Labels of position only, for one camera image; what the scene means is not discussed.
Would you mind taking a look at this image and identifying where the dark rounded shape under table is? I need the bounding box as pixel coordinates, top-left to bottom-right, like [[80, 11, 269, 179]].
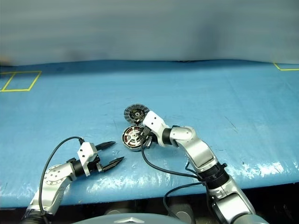
[[167, 204, 195, 220], [104, 208, 122, 216]]

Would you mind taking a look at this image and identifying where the motor housing with copper stator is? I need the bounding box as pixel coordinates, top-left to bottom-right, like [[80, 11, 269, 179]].
[[121, 125, 145, 152]]

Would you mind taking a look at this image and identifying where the blue plastic table cover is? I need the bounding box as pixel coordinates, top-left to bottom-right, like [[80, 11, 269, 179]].
[[0, 60, 299, 208]]

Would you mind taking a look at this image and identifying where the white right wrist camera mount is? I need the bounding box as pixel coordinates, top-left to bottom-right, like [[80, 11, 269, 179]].
[[142, 111, 169, 147]]

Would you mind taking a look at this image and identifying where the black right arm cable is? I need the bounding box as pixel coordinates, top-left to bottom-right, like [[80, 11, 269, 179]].
[[141, 140, 211, 220]]

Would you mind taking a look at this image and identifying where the grey robot torso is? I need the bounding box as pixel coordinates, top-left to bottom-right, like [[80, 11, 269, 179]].
[[77, 212, 194, 224]]

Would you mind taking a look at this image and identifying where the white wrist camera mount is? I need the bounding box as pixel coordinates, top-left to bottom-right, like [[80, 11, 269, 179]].
[[77, 141, 98, 176], [142, 111, 169, 147]]

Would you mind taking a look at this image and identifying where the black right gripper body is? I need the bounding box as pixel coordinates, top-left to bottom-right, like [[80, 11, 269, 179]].
[[140, 126, 154, 149]]

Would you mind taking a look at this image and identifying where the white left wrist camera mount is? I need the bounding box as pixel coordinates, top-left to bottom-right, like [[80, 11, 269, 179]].
[[77, 141, 98, 176]]

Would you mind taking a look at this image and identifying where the finned round motor housing lid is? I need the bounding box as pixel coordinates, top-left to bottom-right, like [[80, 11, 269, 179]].
[[123, 104, 147, 125]]

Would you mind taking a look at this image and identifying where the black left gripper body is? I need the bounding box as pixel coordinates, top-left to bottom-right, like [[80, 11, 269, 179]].
[[88, 144, 104, 173]]

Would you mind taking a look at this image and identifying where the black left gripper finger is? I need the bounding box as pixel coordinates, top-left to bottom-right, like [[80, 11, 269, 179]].
[[102, 156, 125, 172], [97, 141, 116, 152]]

